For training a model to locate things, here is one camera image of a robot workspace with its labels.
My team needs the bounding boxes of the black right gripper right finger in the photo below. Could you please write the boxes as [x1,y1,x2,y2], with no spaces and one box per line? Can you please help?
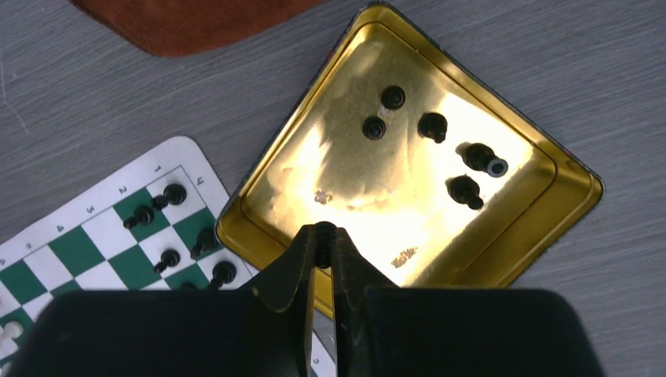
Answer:
[331,228,604,376]

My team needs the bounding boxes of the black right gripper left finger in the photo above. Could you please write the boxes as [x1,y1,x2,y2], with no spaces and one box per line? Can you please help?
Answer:
[10,225,317,376]

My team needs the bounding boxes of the black chess knight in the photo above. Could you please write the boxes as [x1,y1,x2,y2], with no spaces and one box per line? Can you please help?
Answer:
[190,228,220,260]

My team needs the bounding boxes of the black chess pawn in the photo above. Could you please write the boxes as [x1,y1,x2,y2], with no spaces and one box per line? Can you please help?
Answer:
[362,116,386,141]
[315,221,337,269]
[152,249,181,274]
[381,86,406,110]
[123,206,154,229]

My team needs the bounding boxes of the green white chess mat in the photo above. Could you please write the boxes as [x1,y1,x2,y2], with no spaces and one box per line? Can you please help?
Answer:
[1,136,335,376]

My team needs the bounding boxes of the gold metal tin tray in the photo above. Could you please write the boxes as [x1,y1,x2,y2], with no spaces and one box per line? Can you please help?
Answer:
[216,2,604,287]

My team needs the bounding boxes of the black chess bishop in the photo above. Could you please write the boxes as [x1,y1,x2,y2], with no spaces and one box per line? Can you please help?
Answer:
[207,261,237,291]

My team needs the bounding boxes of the black chess rook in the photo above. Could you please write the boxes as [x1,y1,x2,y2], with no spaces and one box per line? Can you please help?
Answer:
[151,183,187,210]

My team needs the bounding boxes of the white chess pawn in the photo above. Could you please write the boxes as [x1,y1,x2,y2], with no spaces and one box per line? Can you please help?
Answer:
[0,320,24,344]

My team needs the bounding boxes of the orange brown cloth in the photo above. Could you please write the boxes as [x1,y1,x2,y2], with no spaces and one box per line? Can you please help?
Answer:
[72,0,319,58]

